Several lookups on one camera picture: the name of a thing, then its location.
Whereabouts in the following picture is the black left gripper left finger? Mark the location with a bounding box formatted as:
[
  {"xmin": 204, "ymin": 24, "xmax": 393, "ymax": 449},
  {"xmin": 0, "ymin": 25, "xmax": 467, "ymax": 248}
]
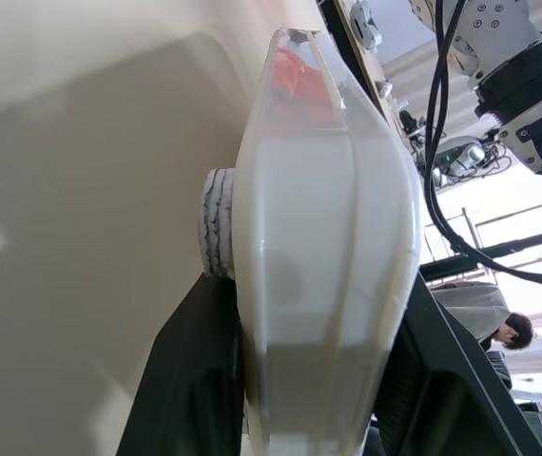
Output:
[{"xmin": 117, "ymin": 272, "xmax": 245, "ymax": 456}]

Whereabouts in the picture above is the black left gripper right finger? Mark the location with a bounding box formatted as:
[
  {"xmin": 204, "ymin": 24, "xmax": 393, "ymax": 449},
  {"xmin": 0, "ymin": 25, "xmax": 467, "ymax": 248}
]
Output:
[{"xmin": 371, "ymin": 274, "xmax": 534, "ymax": 456}]

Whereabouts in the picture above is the white plastic bottle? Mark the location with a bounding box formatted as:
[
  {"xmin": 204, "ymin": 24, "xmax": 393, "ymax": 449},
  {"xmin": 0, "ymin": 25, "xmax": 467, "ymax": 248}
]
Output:
[{"xmin": 197, "ymin": 27, "xmax": 425, "ymax": 456}]

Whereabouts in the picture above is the person in grey jacket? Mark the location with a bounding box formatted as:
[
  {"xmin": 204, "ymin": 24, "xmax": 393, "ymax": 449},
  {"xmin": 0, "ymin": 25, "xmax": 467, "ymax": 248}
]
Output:
[{"xmin": 430, "ymin": 279, "xmax": 536, "ymax": 353}]

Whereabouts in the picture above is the black metal railing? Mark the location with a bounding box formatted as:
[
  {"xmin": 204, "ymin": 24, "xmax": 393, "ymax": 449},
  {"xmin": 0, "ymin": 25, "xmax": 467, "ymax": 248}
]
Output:
[{"xmin": 417, "ymin": 226, "xmax": 542, "ymax": 288}]

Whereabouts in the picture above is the silver machine with green light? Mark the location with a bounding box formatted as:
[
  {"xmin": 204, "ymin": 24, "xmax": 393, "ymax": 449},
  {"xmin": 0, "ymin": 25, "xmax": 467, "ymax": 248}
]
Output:
[{"xmin": 428, "ymin": 135, "xmax": 487, "ymax": 187}]

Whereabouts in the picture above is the wooden board with black edge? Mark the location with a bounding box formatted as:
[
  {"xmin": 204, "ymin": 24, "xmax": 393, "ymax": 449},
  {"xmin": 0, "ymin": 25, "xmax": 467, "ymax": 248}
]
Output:
[{"xmin": 319, "ymin": 0, "xmax": 401, "ymax": 139}]

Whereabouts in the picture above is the grey white device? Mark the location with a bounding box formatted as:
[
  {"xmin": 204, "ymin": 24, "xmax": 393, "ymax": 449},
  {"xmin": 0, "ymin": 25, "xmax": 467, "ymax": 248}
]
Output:
[{"xmin": 348, "ymin": 0, "xmax": 382, "ymax": 49}]

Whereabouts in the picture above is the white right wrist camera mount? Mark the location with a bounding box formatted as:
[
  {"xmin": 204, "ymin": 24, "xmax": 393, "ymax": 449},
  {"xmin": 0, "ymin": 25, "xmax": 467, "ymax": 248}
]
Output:
[{"xmin": 497, "ymin": 81, "xmax": 542, "ymax": 178}]

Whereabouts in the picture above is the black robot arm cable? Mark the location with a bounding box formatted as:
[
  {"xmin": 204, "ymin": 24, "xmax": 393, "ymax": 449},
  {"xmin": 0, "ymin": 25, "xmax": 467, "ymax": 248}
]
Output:
[{"xmin": 423, "ymin": 0, "xmax": 542, "ymax": 292}]

